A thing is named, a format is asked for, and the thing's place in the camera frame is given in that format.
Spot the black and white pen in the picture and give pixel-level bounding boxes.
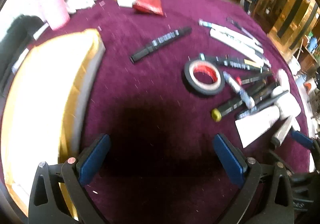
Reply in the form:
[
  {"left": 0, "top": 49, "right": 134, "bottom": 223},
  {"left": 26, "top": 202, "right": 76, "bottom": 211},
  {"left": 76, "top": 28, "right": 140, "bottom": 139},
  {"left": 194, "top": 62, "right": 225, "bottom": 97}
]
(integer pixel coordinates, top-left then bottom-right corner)
[{"left": 209, "top": 31, "right": 266, "bottom": 62}]

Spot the pink crochet-sleeved bottle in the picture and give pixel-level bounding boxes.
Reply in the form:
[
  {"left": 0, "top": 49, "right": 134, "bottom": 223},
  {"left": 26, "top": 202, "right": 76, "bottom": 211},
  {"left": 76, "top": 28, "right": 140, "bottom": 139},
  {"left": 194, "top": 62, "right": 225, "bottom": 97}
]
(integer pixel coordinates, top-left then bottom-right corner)
[{"left": 37, "top": 0, "right": 71, "bottom": 31}]

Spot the red foil packet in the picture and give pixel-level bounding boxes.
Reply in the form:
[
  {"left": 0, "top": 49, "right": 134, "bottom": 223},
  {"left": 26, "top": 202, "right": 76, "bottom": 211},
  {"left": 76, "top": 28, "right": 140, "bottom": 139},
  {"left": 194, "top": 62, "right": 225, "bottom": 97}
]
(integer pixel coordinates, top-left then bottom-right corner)
[{"left": 132, "top": 0, "right": 164, "bottom": 16}]

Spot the black tape roll red core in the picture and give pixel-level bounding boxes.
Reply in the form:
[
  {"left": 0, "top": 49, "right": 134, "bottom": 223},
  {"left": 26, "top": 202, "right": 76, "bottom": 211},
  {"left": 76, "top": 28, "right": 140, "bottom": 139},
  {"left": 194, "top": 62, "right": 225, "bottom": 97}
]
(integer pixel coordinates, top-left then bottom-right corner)
[{"left": 184, "top": 59, "right": 225, "bottom": 96}]

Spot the black marker red cap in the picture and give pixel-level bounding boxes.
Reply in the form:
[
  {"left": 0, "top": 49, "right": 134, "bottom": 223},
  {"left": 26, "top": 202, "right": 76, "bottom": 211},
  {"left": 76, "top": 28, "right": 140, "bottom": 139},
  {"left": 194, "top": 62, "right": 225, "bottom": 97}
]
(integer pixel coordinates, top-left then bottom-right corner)
[{"left": 235, "top": 71, "right": 274, "bottom": 85}]

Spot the white eraser block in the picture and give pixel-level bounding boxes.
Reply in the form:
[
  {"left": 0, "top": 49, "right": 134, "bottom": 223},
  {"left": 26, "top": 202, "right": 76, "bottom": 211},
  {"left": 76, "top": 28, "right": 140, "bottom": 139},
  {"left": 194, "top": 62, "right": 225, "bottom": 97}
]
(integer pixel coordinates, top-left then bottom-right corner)
[{"left": 117, "top": 0, "right": 137, "bottom": 8}]

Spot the black marker yellow-green cap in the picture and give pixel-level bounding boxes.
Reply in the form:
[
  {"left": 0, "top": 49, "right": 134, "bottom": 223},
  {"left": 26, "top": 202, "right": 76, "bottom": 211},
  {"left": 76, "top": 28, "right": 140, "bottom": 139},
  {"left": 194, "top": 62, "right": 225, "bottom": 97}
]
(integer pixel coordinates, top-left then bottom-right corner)
[{"left": 211, "top": 81, "right": 275, "bottom": 122}]

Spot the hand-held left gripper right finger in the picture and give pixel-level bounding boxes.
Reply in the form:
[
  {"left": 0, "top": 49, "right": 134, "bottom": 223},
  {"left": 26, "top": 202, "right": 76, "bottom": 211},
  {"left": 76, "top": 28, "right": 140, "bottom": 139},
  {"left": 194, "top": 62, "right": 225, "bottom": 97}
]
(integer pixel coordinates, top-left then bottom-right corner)
[{"left": 212, "top": 133, "right": 295, "bottom": 224}]

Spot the white bucket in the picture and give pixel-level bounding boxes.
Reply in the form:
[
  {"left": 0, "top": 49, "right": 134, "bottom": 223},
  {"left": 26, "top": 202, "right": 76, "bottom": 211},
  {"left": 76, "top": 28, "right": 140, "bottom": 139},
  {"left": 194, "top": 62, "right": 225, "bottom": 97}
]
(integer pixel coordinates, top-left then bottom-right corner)
[{"left": 289, "top": 56, "right": 304, "bottom": 77}]

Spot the small grey tube black cap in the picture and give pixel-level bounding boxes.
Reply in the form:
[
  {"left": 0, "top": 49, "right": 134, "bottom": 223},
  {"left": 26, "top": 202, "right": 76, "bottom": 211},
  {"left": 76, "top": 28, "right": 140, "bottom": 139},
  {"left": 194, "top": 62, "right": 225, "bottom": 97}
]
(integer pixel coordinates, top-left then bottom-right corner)
[{"left": 271, "top": 116, "right": 300, "bottom": 149}]

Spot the black sofa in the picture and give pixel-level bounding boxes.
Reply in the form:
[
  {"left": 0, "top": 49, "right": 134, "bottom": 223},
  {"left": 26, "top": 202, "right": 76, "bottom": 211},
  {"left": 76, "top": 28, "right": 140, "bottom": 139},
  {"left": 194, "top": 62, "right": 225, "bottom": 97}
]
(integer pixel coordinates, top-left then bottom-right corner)
[{"left": 0, "top": 14, "right": 48, "bottom": 89}]

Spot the blue water jug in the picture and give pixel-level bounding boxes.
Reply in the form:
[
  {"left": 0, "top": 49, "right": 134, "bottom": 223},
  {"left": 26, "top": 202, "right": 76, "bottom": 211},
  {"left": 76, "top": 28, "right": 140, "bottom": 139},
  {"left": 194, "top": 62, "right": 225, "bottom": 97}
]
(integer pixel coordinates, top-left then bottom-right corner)
[{"left": 307, "top": 35, "right": 319, "bottom": 53}]

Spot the black marker blue cap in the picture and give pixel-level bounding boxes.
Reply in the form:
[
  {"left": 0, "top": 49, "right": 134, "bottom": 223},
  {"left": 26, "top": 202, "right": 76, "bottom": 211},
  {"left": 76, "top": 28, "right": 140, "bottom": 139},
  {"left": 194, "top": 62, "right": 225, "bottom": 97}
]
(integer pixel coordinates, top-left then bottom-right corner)
[{"left": 199, "top": 53, "right": 265, "bottom": 72}]

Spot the small white bottle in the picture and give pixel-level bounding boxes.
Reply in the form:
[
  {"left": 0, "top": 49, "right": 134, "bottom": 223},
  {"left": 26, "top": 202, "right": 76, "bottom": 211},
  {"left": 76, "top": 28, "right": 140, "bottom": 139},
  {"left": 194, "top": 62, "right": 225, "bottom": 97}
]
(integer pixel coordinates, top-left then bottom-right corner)
[{"left": 271, "top": 68, "right": 292, "bottom": 95}]

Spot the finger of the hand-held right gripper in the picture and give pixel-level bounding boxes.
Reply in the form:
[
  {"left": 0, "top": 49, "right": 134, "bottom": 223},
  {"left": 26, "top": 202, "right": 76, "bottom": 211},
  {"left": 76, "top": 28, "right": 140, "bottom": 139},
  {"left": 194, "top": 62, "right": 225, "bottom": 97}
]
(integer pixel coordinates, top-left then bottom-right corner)
[
  {"left": 290, "top": 130, "right": 315, "bottom": 151},
  {"left": 265, "top": 149, "right": 294, "bottom": 173}
]

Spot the black marker dark cap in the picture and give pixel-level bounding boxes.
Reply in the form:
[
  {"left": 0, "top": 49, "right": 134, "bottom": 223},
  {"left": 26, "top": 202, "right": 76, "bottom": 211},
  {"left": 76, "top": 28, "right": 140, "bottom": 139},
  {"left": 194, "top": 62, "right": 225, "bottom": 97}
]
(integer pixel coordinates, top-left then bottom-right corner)
[{"left": 129, "top": 27, "right": 192, "bottom": 64}]

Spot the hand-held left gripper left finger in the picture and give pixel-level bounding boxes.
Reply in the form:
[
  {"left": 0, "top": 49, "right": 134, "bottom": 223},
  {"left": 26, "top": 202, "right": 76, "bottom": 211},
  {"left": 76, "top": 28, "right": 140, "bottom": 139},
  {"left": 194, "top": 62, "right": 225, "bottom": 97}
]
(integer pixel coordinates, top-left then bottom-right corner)
[{"left": 28, "top": 133, "right": 112, "bottom": 224}]

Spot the clear blue short pen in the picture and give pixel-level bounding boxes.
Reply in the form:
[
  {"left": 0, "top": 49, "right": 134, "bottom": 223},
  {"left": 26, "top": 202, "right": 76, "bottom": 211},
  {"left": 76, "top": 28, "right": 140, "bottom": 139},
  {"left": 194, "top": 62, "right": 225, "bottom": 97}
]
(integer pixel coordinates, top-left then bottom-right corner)
[{"left": 222, "top": 71, "right": 256, "bottom": 110}]

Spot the white glue bottle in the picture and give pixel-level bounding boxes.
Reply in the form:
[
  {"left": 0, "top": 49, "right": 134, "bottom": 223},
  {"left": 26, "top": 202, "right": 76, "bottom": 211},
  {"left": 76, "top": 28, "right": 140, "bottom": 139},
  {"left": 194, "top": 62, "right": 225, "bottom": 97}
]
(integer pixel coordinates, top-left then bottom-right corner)
[{"left": 275, "top": 94, "right": 302, "bottom": 120}]

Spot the white bin orange mark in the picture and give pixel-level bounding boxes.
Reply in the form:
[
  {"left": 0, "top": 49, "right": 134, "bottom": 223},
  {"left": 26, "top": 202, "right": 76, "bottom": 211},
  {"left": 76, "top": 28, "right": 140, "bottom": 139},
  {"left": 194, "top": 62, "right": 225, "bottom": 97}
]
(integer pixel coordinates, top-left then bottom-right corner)
[{"left": 301, "top": 77, "right": 317, "bottom": 94}]

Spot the gold-rimmed white tray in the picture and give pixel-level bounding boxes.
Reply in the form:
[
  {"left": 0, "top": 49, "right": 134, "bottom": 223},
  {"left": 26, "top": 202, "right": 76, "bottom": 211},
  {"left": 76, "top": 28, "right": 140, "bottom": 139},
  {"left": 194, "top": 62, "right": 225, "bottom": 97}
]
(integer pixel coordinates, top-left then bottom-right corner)
[{"left": 0, "top": 28, "right": 106, "bottom": 217}]

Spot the gold mirrored partition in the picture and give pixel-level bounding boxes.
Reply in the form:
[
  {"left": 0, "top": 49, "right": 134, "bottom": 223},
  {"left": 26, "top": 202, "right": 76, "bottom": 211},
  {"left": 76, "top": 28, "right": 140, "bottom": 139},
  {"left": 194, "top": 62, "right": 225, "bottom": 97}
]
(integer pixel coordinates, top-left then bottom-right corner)
[{"left": 265, "top": 0, "right": 320, "bottom": 47}]

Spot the thick white pen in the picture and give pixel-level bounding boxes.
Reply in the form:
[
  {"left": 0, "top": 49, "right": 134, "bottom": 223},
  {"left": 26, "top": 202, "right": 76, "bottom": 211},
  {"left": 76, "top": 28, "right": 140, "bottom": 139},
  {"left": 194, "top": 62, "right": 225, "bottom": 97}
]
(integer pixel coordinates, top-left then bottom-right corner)
[{"left": 210, "top": 25, "right": 263, "bottom": 52}]

